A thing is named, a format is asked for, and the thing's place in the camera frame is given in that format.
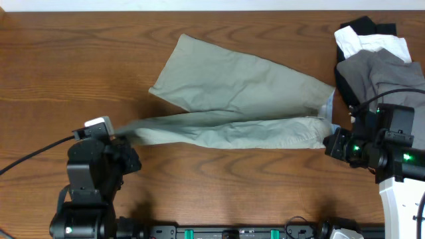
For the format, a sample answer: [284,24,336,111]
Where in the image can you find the khaki grey shorts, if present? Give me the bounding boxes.
[116,35,336,149]

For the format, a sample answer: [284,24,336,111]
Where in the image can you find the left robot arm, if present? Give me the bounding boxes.
[49,137,146,238]

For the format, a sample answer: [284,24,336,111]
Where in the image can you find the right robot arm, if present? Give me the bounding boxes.
[323,104,424,238]

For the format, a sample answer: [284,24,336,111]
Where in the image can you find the dark grey garment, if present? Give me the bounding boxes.
[336,49,424,149]

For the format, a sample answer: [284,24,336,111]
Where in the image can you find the white shirt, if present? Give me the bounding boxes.
[334,26,412,63]

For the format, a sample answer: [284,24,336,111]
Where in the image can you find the black garment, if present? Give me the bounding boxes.
[334,16,397,106]

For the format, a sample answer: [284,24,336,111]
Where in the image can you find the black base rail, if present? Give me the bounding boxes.
[116,215,386,239]

